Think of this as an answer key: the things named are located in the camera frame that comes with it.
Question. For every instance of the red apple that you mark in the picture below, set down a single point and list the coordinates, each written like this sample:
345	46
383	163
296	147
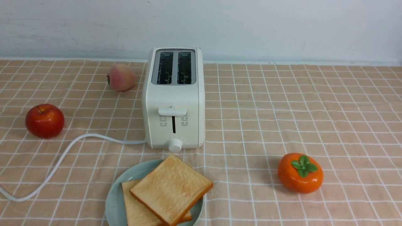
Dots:
45	121

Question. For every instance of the toast slice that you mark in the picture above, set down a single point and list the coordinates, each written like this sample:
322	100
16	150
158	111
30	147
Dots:
171	190
137	214

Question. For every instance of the pink peach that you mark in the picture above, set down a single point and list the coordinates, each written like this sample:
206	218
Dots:
121	77

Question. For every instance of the pale green plate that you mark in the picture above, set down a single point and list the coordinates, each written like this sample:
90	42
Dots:
115	208

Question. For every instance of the beige checkered tablecloth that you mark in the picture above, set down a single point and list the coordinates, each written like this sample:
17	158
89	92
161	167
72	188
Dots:
347	118

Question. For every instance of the white toaster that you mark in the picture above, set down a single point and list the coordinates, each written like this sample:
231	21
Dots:
173	99

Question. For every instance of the orange persimmon with green leaves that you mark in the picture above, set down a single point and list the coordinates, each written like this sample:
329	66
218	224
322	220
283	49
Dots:
300	173

